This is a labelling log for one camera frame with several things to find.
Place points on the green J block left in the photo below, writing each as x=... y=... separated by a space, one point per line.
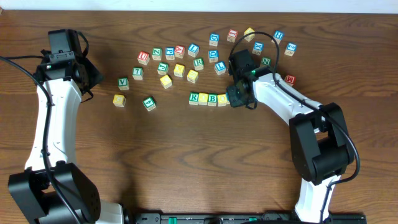
x=163 y=68

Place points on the green Z block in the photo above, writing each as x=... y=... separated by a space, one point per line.
x=157 y=53

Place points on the red M block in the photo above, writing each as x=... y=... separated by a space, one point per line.
x=290 y=80

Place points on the green V block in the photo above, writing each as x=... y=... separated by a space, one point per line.
x=123 y=83

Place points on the red A block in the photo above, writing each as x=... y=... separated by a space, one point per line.
x=179 y=51

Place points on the blue d block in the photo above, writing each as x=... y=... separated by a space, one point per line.
x=213 y=56
x=214 y=39

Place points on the yellow block top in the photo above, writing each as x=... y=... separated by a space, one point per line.
x=249 y=34

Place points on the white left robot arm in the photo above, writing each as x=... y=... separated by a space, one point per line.
x=52 y=189

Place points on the yellow K block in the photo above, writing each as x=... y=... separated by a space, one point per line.
x=179 y=70

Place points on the blue D block upper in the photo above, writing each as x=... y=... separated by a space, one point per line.
x=214 y=39

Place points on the blue D block lower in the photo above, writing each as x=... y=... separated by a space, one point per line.
x=213 y=56

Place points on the red I block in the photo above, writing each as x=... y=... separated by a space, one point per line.
x=232 y=35

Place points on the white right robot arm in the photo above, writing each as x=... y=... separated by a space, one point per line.
x=320 y=145

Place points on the yellow O block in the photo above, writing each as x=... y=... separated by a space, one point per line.
x=203 y=99

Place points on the yellow C block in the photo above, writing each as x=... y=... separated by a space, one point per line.
x=166 y=81

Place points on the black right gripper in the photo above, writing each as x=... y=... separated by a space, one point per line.
x=233 y=100

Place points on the blue T block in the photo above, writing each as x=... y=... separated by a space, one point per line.
x=227 y=96

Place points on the blue 2 block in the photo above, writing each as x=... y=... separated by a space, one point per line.
x=290 y=49

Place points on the green 4 block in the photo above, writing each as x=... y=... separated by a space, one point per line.
x=149 y=104

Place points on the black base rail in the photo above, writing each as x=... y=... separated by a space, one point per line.
x=269 y=217

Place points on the blue l block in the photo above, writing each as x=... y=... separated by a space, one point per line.
x=220 y=68
x=193 y=50

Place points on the yellow S block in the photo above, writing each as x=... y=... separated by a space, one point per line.
x=192 y=76

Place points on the green 7 block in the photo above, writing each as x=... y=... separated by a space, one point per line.
x=137 y=73

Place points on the blue X block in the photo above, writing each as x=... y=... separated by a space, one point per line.
x=257 y=48

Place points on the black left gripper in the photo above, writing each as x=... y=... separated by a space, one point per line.
x=91 y=76

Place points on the green r block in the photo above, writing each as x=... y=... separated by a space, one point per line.
x=198 y=64
x=193 y=98

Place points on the blue H block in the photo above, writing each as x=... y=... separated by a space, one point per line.
x=278 y=36

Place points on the green N block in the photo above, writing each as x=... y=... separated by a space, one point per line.
x=266 y=61

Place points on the blue P block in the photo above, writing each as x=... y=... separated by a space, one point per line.
x=170 y=53

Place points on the green B block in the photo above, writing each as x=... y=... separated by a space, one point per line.
x=212 y=100

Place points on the red U block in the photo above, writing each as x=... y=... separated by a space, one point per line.
x=143 y=58

